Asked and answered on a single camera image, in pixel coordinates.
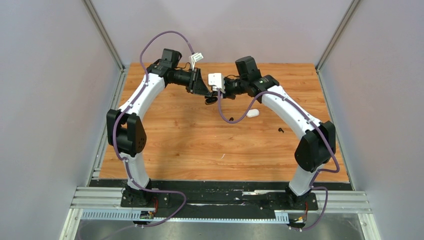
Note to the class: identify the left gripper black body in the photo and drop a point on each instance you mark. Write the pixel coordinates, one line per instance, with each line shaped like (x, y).
(194, 79)

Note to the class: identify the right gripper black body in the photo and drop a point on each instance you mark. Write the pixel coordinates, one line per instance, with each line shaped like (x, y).
(232, 88)

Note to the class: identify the black earbud charging case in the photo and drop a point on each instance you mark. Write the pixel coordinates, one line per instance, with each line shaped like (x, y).
(211, 100)

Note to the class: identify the white earbud charging case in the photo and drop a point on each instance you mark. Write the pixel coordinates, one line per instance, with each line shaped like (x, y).
(252, 113)

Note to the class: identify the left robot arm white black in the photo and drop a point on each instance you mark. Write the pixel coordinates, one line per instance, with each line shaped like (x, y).
(125, 130)

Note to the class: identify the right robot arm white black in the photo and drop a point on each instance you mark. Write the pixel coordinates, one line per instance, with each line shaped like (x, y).
(317, 139)

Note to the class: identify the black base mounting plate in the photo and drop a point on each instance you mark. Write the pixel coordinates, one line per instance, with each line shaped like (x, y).
(215, 199)

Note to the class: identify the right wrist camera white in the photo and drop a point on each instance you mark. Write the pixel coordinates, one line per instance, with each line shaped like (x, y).
(216, 82)

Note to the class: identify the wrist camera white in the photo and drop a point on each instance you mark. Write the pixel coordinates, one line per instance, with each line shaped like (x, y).
(194, 58)
(216, 82)

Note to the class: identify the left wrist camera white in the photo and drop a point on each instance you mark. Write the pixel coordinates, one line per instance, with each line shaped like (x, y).
(194, 58)

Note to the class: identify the left aluminium frame post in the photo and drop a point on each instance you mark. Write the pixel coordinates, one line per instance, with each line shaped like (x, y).
(91, 9)

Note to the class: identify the aluminium frame post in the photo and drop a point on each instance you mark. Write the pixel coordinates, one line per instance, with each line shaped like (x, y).
(337, 33)
(91, 9)

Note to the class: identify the right aluminium frame post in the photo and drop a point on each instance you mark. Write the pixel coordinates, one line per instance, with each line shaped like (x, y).
(337, 33)

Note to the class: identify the aluminium front rail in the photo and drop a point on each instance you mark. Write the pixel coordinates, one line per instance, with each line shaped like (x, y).
(339, 201)

